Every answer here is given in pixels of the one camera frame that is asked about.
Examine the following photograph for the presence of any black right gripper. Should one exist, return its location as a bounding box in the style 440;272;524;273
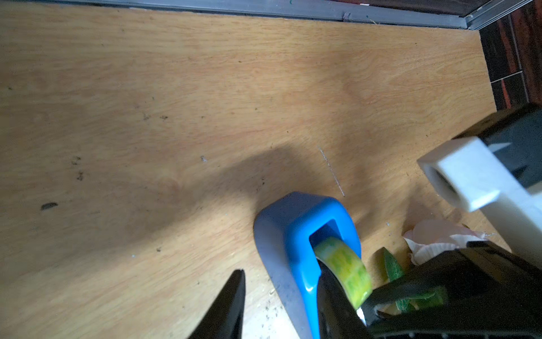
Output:
454;104;541;188

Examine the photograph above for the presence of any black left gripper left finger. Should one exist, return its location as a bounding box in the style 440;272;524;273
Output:
189;269;246;339

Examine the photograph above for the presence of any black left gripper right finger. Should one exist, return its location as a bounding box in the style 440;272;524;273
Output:
317;261;368;338

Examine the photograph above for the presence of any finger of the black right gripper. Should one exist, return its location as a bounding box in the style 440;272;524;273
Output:
362;242;541;338

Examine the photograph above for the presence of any artificial flower bouquet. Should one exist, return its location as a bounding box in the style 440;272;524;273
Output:
395;220;488;314

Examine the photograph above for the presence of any blue tape dispenser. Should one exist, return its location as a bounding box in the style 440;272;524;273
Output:
253;192;361;338

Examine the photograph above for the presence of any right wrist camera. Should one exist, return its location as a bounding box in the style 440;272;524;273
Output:
417;137;541;267

